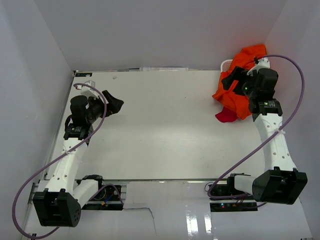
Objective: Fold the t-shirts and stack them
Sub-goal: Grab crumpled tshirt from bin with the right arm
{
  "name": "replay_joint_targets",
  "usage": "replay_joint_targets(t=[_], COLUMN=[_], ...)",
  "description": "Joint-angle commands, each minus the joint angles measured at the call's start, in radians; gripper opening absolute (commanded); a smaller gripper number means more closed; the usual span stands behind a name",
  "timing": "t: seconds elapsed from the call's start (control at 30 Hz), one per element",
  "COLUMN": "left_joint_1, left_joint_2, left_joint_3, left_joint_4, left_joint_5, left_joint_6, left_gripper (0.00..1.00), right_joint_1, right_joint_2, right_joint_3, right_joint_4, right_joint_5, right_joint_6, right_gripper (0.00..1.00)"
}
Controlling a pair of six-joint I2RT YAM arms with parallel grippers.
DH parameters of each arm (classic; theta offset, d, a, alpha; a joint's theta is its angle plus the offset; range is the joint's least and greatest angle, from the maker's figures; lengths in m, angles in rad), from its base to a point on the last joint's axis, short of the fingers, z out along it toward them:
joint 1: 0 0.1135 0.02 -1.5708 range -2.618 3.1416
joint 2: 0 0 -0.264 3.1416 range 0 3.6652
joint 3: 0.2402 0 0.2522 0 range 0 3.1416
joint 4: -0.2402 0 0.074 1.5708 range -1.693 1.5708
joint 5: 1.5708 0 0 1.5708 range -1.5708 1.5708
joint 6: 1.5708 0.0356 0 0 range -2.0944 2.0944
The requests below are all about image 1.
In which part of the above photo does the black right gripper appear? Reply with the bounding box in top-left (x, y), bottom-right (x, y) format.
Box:
top-left (221, 66), bottom-right (258, 100)

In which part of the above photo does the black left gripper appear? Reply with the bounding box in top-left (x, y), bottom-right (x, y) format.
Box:
top-left (86, 90), bottom-right (124, 124)

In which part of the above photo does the orange t shirt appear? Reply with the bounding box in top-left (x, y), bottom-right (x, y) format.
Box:
top-left (212, 44), bottom-right (267, 120)

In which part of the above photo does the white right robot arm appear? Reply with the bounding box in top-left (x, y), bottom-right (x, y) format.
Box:
top-left (222, 66), bottom-right (308, 205)

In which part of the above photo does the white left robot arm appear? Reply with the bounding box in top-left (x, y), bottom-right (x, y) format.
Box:
top-left (33, 90), bottom-right (124, 227)

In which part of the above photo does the white perforated plastic basket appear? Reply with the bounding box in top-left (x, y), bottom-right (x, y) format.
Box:
top-left (220, 59), bottom-right (233, 73)

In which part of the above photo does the crimson red t shirt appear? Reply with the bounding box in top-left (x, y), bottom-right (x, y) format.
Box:
top-left (215, 107), bottom-right (238, 123)

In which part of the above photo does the black label sticker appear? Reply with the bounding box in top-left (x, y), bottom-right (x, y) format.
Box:
top-left (74, 72), bottom-right (93, 78)

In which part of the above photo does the printed paper strip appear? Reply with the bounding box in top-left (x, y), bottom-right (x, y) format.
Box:
top-left (139, 67), bottom-right (189, 72)

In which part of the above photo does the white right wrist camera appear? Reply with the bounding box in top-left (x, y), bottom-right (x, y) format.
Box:
top-left (247, 57), bottom-right (270, 76)

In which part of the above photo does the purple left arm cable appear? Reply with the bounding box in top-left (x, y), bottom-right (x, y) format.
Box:
top-left (13, 83), bottom-right (108, 239)

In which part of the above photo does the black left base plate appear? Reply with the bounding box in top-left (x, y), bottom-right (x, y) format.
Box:
top-left (82, 184), bottom-right (125, 211)

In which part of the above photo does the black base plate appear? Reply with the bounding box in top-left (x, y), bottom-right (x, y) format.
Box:
top-left (205, 181), bottom-right (259, 212)
top-left (82, 184), bottom-right (125, 211)

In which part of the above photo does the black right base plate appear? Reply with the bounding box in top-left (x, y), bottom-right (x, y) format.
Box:
top-left (205, 181), bottom-right (259, 212)

